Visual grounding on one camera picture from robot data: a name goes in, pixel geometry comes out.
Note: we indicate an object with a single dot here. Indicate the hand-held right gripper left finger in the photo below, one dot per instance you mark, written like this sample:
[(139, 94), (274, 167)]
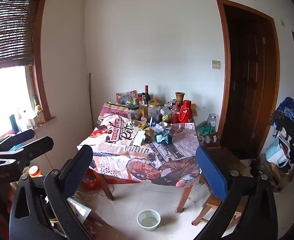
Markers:
[(75, 172)]

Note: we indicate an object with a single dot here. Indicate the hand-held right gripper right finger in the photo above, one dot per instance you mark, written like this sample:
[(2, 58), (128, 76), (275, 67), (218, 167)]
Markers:
[(212, 172)]

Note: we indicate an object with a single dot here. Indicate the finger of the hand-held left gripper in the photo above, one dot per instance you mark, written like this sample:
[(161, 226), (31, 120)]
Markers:
[(36, 145), (21, 136)]

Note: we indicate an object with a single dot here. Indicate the blue paper cup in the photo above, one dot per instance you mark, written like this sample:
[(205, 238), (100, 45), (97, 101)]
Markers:
[(153, 123)]

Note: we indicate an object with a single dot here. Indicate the teal bottle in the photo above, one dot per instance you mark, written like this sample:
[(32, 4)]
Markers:
[(13, 125)]

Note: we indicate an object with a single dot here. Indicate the red plastic bag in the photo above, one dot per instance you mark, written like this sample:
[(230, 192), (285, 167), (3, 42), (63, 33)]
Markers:
[(89, 180)]

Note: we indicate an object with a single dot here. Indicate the jar with orange lid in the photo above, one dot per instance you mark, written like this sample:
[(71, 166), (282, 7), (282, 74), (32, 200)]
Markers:
[(34, 171)]

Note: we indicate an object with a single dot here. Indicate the yellow liquid bottle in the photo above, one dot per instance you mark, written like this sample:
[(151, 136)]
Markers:
[(40, 115)]

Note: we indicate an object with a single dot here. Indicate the glass jar with dark contents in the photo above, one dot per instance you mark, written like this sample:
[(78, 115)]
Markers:
[(210, 138)]

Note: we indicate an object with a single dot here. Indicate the green net bag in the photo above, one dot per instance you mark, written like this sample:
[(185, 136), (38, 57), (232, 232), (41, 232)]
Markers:
[(205, 130)]

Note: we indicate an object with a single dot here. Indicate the glass jar with silver lid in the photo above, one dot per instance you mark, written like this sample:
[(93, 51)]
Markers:
[(212, 121)]

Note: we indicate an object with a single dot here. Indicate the printed tablecloth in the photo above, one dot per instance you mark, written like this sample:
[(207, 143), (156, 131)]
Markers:
[(116, 135)]

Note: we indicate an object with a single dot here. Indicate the teal crumpled bag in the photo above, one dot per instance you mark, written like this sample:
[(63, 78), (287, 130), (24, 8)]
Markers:
[(163, 137)]

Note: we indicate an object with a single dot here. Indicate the red thermos flask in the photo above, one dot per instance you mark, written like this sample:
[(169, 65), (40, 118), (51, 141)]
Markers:
[(186, 112)]

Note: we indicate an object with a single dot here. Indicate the light blue plastic bag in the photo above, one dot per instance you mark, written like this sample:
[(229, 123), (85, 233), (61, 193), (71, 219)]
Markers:
[(275, 152)]

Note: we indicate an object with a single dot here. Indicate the round metal tin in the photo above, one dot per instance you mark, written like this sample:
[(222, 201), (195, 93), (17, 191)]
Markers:
[(162, 124)]

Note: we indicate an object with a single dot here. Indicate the red sauce bottle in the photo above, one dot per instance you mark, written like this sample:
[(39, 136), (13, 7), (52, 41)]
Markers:
[(176, 113)]

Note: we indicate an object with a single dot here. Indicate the yellow scouring ball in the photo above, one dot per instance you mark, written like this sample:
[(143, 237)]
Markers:
[(165, 118)]

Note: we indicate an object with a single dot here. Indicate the white green carton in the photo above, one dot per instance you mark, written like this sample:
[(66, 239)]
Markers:
[(166, 110)]

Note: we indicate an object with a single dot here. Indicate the clay vase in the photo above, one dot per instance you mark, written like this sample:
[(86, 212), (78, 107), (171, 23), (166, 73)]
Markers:
[(180, 97)]

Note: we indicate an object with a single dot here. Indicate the yellow green snack wrapper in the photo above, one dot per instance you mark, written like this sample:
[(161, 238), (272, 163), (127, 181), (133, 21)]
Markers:
[(143, 126)]

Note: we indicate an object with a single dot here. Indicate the white bowl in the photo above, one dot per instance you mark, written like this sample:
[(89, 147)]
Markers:
[(149, 227)]

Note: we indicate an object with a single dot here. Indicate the plastic jar with gold lid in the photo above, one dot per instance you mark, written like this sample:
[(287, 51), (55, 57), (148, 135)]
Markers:
[(154, 112)]

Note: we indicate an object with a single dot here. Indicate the jar with black lid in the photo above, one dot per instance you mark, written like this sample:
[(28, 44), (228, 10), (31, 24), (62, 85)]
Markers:
[(133, 112)]

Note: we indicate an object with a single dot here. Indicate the red soda can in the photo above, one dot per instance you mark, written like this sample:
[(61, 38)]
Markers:
[(144, 119)]

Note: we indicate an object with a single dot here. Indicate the red printed snack bag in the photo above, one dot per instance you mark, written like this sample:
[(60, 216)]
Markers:
[(127, 96)]

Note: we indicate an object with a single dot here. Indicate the clear bottle with yellow label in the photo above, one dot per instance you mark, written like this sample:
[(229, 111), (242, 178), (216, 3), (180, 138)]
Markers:
[(143, 105)]

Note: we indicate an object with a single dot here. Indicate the dark wooden door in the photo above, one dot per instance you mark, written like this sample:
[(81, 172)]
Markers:
[(249, 80)]

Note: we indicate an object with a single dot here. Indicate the blue patterned cloth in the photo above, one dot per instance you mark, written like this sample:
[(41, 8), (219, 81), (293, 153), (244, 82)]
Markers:
[(290, 110)]

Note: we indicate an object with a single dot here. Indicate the dark wine bottle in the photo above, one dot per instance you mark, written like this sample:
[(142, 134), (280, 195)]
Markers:
[(147, 95)]

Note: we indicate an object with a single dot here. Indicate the bamboo window blind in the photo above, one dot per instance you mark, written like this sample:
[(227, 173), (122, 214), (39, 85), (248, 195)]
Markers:
[(9, 30)]

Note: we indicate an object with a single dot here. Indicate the wooden window frame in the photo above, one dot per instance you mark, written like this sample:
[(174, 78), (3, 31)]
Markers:
[(40, 55)]

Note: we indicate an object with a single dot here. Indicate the light switch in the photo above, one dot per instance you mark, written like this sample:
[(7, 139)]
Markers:
[(216, 64)]

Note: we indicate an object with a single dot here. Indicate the wooden door frame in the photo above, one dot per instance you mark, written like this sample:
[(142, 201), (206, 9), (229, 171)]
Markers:
[(223, 55)]

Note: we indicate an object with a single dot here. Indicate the small wall plate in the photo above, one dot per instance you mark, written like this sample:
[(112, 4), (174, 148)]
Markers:
[(282, 22)]

